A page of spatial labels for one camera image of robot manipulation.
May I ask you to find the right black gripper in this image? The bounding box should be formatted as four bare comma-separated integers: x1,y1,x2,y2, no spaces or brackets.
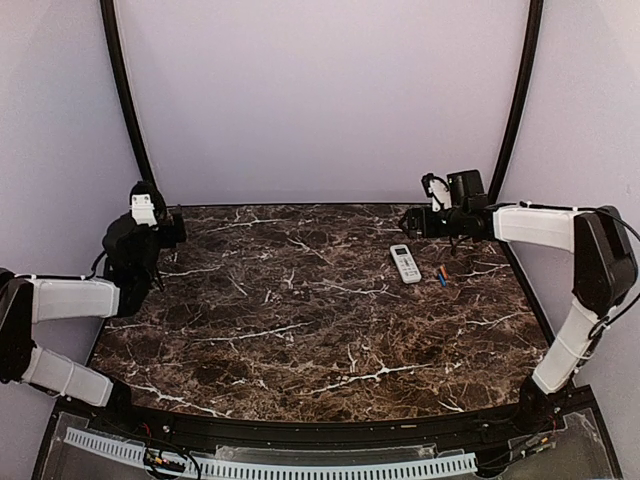
401,206,469,239

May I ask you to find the white remote control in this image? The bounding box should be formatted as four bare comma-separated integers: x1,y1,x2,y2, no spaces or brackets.
389,244,422,285

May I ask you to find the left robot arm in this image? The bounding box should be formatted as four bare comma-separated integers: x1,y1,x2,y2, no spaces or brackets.
1,207,186,436

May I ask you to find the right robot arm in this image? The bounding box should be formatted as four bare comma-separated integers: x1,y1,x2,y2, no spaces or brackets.
399,170,639,395

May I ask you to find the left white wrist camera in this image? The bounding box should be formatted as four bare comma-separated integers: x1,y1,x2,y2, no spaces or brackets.
130,181,165,227

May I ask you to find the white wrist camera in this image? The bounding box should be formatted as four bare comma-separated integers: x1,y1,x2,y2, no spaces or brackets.
130,181,165,227
421,173,452,212

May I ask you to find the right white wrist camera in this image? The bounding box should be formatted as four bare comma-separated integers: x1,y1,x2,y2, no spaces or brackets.
421,173,452,212

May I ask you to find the black front rail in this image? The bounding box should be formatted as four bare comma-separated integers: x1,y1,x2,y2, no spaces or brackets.
84,394,573,452

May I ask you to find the left black frame post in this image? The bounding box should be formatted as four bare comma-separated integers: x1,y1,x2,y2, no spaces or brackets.
99,0,157,187

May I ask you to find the black frame post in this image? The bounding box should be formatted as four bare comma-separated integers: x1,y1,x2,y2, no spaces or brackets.
487,0,545,204
99,0,157,187

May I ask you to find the white slotted cable duct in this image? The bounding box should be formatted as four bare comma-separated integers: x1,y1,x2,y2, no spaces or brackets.
64,427,478,479

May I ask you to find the right black frame post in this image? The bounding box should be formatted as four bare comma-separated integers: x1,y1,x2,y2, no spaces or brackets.
487,0,545,204

